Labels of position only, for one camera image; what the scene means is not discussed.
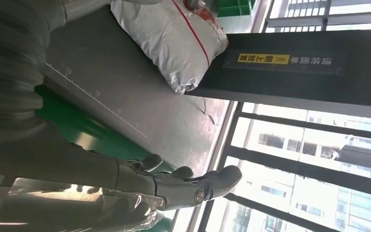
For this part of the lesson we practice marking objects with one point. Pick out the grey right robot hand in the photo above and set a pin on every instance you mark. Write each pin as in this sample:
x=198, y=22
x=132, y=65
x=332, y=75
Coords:
x=76, y=179

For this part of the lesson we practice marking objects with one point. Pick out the green conveyor belt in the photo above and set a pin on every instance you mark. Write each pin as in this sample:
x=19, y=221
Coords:
x=76, y=128

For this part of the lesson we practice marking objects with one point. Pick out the grey inbound machine weighing platform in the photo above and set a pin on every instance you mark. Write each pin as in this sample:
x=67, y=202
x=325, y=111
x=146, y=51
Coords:
x=124, y=96

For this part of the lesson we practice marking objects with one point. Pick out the green plastic crate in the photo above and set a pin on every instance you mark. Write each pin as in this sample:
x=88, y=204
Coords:
x=235, y=7

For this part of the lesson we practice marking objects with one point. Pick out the yellow and black label sticker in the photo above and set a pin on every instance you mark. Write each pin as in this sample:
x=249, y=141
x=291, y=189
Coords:
x=284, y=60

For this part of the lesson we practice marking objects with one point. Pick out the dark metal window railing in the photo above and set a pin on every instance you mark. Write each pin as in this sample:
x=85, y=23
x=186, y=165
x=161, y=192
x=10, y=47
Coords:
x=300, y=169

